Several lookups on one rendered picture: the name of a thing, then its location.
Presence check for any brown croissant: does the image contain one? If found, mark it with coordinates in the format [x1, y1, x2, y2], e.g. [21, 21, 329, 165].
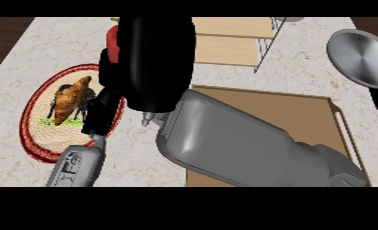
[52, 75, 95, 127]

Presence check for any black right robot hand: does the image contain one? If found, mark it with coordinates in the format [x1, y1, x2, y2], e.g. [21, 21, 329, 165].
[97, 16, 196, 114]

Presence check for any wooden tiered wire shelf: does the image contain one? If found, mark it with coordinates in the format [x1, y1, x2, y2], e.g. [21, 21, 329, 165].
[190, 16, 289, 75]

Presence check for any red bell pepper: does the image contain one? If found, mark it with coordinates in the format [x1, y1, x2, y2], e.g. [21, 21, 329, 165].
[106, 17, 123, 64]

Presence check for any silver metal pan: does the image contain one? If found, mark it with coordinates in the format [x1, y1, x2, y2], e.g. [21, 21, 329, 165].
[325, 28, 378, 90]

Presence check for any round red-rimmed woven placemat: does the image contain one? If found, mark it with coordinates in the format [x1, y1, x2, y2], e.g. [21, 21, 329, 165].
[18, 63, 127, 165]

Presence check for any brown wooden tray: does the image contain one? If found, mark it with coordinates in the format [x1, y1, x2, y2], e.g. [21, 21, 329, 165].
[185, 84, 374, 188]

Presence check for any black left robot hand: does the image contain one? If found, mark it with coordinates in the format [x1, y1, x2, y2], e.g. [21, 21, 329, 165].
[80, 89, 126, 138]

